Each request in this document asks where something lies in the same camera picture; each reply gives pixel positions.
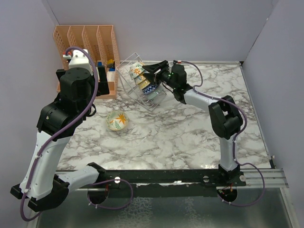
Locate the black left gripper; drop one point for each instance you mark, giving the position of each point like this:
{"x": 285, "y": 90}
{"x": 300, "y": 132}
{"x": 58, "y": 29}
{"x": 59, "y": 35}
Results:
{"x": 102, "y": 89}

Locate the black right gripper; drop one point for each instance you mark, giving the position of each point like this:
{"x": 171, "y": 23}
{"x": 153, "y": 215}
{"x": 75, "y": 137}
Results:
{"x": 150, "y": 76}

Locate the yellow sun blue bowl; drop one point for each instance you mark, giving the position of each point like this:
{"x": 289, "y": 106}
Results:
{"x": 143, "y": 84}

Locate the blue yellow floral bowl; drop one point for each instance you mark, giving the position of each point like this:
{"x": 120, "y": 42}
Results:
{"x": 139, "y": 78}

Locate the red patterned bowl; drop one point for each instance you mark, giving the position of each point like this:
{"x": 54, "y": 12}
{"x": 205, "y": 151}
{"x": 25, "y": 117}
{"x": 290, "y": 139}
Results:
{"x": 149, "y": 89}

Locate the orange flower bowl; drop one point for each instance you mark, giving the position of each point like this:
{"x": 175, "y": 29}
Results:
{"x": 117, "y": 120}
{"x": 136, "y": 69}

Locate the plain teal bowl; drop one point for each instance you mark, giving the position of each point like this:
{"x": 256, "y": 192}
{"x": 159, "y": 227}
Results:
{"x": 155, "y": 93}

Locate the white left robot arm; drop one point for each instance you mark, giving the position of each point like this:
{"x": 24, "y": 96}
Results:
{"x": 57, "y": 123}

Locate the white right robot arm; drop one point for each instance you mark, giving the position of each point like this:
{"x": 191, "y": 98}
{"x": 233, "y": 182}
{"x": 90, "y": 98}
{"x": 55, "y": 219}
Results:
{"x": 225, "y": 118}

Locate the items in organizer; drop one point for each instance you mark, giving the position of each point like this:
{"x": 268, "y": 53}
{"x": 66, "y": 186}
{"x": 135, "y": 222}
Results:
{"x": 110, "y": 69}

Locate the white wire dish rack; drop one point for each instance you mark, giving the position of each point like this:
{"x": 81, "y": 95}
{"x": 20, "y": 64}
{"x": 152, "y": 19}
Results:
{"x": 136, "y": 86}

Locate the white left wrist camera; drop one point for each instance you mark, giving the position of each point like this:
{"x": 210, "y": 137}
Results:
{"x": 78, "y": 59}

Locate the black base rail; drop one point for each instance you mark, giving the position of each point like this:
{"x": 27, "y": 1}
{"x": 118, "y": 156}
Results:
{"x": 167, "y": 183}

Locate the aluminium rail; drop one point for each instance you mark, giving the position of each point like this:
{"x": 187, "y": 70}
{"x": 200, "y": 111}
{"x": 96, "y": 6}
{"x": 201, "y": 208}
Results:
{"x": 273, "y": 178}

